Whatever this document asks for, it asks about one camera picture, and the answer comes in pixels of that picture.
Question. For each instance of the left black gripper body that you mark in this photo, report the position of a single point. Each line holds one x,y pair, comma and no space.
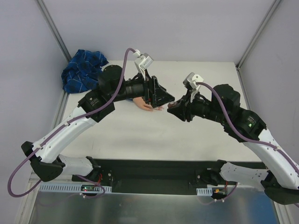
149,89

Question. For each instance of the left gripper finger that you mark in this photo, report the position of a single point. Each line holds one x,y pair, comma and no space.
157,88
161,97

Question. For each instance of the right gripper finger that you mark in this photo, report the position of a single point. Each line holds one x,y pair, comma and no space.
178,111
184,101

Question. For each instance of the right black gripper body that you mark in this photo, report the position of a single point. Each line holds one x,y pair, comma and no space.
188,108

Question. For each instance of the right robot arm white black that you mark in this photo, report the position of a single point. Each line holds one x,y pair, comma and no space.
279,180

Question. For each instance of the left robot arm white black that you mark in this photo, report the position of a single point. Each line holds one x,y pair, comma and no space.
48,163

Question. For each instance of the mannequin hand with nails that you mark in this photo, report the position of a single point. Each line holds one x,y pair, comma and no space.
140,103

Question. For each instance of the blue plaid cloth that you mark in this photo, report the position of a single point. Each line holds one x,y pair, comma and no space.
81,73

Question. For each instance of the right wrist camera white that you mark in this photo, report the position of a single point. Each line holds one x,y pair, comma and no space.
191,84

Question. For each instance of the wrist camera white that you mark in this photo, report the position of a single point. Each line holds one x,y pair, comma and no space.
191,84
142,61

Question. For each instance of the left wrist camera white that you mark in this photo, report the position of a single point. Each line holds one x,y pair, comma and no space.
142,61

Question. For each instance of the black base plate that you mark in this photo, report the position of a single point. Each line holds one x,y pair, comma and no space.
158,177

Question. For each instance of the right white cable duct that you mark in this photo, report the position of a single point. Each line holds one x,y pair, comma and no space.
204,191

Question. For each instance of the white cable duct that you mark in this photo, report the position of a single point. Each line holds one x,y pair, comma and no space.
204,191
73,188

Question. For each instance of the right aluminium frame post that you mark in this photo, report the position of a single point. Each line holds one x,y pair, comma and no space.
262,26

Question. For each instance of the aluminium frame post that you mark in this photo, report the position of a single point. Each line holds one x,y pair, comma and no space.
54,30
262,26

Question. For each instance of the left white cable duct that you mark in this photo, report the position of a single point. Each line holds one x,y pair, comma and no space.
73,188

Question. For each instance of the left aluminium frame post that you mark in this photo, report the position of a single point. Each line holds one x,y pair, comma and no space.
54,30

